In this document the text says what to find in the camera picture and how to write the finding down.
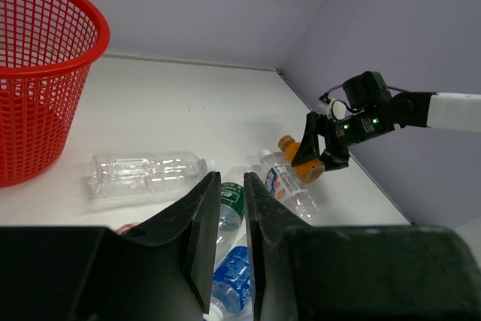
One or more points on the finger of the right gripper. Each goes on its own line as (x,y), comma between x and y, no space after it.
(309,147)
(335,159)

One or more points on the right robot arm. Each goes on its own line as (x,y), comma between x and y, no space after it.
(441,110)

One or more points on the orange plastic bottle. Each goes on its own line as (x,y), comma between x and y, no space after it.
(307,172)

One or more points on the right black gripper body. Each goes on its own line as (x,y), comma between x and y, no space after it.
(342,133)

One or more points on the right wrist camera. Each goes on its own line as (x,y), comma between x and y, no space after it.
(334,109)

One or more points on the white label clear bottle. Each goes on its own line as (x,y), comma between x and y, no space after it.
(284,185)

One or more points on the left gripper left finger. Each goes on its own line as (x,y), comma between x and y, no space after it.
(159,270)

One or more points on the blue label large bottle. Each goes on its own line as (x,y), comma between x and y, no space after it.
(231,289)

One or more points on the green label clear bottle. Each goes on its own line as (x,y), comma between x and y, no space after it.
(231,227)

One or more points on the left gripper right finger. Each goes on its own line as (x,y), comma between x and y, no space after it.
(305,272)

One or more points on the red mesh plastic bin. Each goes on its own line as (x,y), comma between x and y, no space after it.
(47,49)

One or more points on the red label small bottle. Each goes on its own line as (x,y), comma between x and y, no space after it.
(125,228)

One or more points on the large clear plastic bottle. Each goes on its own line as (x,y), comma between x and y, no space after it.
(126,174)

